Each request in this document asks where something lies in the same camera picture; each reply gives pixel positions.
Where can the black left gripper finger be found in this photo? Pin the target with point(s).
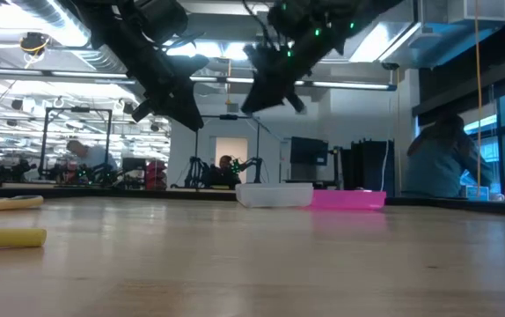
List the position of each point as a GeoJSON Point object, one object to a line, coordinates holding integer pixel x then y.
{"type": "Point", "coordinates": [188, 108]}
{"type": "Point", "coordinates": [141, 112]}

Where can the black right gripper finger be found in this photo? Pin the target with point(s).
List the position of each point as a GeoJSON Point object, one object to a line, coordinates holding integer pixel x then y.
{"type": "Point", "coordinates": [261, 98]}
{"type": "Point", "coordinates": [295, 100]}

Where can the translucent white supply box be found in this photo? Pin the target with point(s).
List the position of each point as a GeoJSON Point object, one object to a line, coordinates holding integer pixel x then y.
{"type": "Point", "coordinates": [274, 195]}

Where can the pink plastic box lid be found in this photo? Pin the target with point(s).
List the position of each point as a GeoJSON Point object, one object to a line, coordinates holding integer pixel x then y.
{"type": "Point", "coordinates": [349, 200]}

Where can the yellow highlighter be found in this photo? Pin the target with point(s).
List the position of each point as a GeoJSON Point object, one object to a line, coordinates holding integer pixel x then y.
{"type": "Point", "coordinates": [6, 238]}

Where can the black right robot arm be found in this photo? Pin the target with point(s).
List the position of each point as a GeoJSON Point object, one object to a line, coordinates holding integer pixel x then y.
{"type": "Point", "coordinates": [349, 17]}

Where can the background robot arm with LEDs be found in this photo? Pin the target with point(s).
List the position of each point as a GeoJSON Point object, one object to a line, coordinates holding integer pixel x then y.
{"type": "Point", "coordinates": [98, 175]}

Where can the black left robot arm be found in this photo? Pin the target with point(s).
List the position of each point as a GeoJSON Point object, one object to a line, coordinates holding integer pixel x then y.
{"type": "Point", "coordinates": [120, 31]}

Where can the background black robot arm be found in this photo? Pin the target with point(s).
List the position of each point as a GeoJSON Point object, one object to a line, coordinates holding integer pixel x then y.
{"type": "Point", "coordinates": [252, 165]}
{"type": "Point", "coordinates": [196, 171]}

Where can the dark blue-screen monitor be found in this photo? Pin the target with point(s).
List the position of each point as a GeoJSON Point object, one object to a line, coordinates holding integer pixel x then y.
{"type": "Point", "coordinates": [309, 151]}

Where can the small black monitor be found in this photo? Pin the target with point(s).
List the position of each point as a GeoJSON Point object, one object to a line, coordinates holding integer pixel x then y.
{"type": "Point", "coordinates": [133, 164]}

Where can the white door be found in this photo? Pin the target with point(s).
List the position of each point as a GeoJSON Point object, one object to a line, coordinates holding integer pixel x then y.
{"type": "Point", "coordinates": [231, 147]}

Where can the red stacked chairs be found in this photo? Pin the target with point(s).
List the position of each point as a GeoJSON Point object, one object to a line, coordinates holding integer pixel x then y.
{"type": "Point", "coordinates": [155, 174]}

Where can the person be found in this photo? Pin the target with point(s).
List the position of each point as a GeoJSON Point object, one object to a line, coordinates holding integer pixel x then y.
{"type": "Point", "coordinates": [94, 156]}
{"type": "Point", "coordinates": [437, 163]}
{"type": "Point", "coordinates": [224, 172]}

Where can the black folding panel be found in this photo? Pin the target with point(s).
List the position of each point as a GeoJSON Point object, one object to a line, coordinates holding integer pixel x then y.
{"type": "Point", "coordinates": [367, 167]}

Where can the white ceiling air unit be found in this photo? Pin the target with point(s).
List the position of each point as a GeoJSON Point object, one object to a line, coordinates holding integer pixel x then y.
{"type": "Point", "coordinates": [481, 9]}

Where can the white cup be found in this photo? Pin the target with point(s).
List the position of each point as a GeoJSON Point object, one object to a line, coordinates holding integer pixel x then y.
{"type": "Point", "coordinates": [499, 197]}

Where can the black metal rig frame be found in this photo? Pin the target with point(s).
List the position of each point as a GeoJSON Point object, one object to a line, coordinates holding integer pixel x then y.
{"type": "Point", "coordinates": [109, 132]}
{"type": "Point", "coordinates": [228, 117]}

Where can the black table edge rail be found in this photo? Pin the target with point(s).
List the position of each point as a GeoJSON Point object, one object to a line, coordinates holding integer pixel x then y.
{"type": "Point", "coordinates": [103, 192]}

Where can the black dome ceiling camera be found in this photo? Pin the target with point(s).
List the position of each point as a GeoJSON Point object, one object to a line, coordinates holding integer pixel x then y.
{"type": "Point", "coordinates": [390, 66]}

